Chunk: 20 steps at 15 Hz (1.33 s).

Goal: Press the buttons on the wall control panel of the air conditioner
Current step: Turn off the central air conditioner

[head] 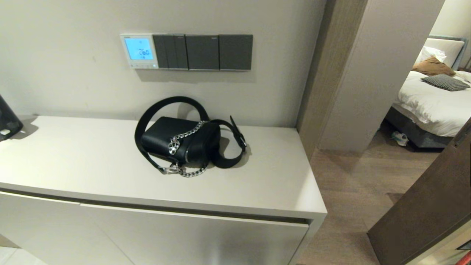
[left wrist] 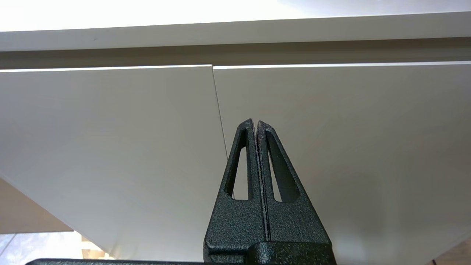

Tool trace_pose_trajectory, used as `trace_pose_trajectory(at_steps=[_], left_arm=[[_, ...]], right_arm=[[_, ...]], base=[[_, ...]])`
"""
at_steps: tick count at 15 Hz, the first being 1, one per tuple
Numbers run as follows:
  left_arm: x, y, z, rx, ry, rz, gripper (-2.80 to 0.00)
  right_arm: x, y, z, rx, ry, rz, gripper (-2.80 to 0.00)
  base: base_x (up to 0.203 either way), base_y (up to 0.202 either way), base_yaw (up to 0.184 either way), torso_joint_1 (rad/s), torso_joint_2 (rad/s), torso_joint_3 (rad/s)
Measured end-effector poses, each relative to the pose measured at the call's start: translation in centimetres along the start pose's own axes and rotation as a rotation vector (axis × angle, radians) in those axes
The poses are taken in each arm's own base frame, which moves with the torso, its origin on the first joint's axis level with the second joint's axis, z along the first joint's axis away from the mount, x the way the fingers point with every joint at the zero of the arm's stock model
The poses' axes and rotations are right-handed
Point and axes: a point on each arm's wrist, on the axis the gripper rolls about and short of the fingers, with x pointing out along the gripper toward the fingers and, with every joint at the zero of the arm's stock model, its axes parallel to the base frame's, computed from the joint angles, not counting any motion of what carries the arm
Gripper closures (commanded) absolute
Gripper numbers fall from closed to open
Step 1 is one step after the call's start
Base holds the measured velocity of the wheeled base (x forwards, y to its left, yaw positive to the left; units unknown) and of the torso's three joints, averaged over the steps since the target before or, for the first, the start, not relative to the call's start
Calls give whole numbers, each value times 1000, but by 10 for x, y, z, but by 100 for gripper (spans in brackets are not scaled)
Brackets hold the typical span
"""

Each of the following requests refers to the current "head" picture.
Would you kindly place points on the red object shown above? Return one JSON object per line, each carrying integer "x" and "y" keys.
{"x": 466, "y": 260}

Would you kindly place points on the bed with grey headboard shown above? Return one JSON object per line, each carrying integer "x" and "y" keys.
{"x": 423, "y": 133}

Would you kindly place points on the brown cushion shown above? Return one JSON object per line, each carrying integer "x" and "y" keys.
{"x": 433, "y": 67}

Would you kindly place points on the white cabinet door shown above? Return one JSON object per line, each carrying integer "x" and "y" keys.
{"x": 191, "y": 239}
{"x": 44, "y": 228}

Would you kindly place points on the dark brown door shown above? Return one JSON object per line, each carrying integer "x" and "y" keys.
{"x": 423, "y": 213}

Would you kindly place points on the small white pillow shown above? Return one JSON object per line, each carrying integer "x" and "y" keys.
{"x": 428, "y": 53}

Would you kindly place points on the white slipper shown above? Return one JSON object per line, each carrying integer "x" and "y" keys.
{"x": 400, "y": 138}

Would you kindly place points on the white cabinet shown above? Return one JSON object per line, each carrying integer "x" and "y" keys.
{"x": 73, "y": 158}

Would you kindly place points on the grey triple rocker wall switch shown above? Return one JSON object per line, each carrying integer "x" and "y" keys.
{"x": 171, "y": 51}

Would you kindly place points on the wood veneer door jamb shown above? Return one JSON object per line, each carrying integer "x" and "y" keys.
{"x": 323, "y": 73}

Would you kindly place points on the black curved object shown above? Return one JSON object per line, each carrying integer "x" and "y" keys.
{"x": 7, "y": 117}

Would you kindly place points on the large white pillow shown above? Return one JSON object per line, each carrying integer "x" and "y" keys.
{"x": 450, "y": 47}

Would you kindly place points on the white duvet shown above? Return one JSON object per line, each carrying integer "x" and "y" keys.
{"x": 430, "y": 106}

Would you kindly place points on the grey single wall switch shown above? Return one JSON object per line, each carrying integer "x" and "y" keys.
{"x": 202, "y": 52}
{"x": 235, "y": 52}

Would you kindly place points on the houndstooth patterned cushion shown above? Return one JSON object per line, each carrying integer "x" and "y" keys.
{"x": 445, "y": 82}

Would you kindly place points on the white wall thermostat panel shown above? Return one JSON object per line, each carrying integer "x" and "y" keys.
{"x": 139, "y": 49}

